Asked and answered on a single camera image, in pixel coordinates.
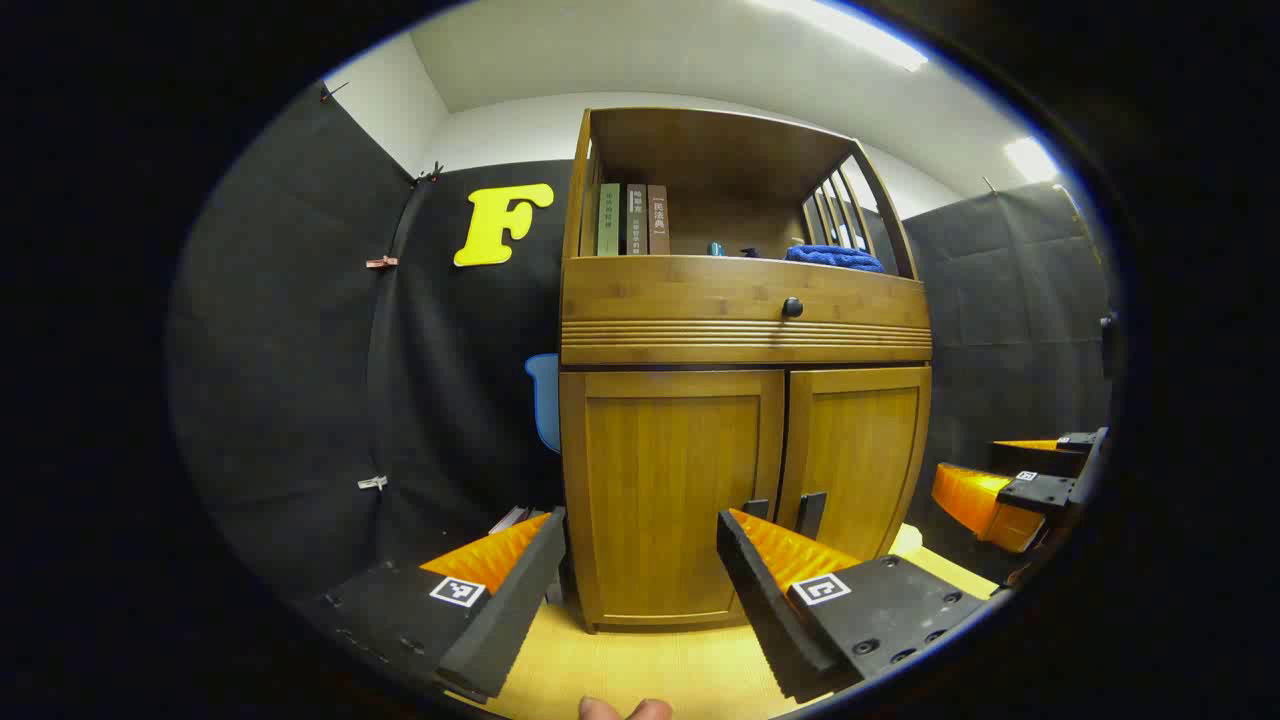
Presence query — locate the blue towel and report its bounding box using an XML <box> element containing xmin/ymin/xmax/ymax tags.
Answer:
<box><xmin>783</xmin><ymin>244</ymin><xmax>886</xmax><ymax>274</ymax></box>

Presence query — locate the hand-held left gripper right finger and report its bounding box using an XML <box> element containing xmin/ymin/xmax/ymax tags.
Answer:
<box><xmin>716</xmin><ymin>508</ymin><xmax>991</xmax><ymax>704</ymax></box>

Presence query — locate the wooden cabinet door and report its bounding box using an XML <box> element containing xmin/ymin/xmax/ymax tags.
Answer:
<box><xmin>778</xmin><ymin>366</ymin><xmax>933</xmax><ymax>563</ymax></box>
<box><xmin>560</xmin><ymin>368</ymin><xmax>787</xmax><ymax>629</ymax></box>

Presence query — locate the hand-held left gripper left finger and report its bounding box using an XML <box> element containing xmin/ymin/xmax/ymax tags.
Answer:
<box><xmin>300</xmin><ymin>506</ymin><xmax>568</xmax><ymax>706</ymax></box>

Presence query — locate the wooden cabinet drawer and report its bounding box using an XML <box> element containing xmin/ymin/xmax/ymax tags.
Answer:
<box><xmin>560</xmin><ymin>255</ymin><xmax>933</xmax><ymax>366</ymax></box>

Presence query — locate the wooden double-door shoe cabinet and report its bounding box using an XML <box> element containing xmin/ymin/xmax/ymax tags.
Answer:
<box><xmin>557</xmin><ymin>107</ymin><xmax>934</xmax><ymax>634</ymax></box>

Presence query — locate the black backdrop cloth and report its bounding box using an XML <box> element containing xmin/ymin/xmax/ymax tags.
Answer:
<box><xmin>165</xmin><ymin>85</ymin><xmax>1116</xmax><ymax>601</ymax></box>

